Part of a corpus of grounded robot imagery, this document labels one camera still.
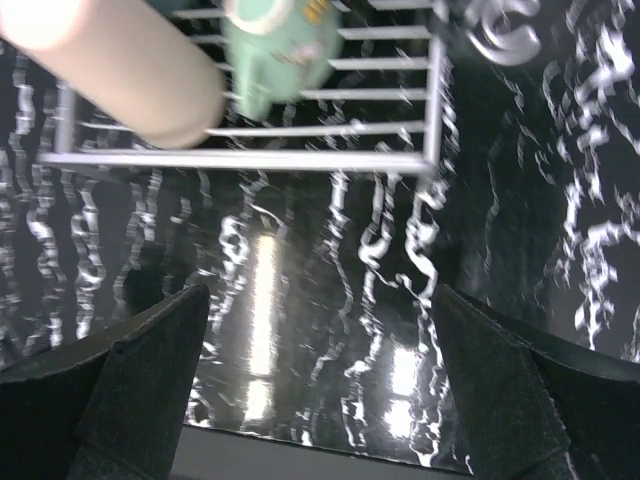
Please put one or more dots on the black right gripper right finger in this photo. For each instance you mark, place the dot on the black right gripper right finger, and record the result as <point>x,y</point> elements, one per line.
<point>532,405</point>

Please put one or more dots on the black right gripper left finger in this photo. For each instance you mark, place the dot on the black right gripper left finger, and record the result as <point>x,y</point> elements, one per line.
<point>108,406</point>

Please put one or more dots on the beige tall tumbler cup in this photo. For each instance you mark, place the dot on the beige tall tumbler cup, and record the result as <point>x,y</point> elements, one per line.
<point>127,60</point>

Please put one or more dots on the mint green mug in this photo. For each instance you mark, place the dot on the mint green mug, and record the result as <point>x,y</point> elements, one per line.
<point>278,49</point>

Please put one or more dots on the lower right horseshoe hook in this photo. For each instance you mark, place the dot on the lower right horseshoe hook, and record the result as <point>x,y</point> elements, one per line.
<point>489,31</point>

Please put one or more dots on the silver wire dish rack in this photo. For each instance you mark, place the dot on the silver wire dish rack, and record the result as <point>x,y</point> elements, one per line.
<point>378,111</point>

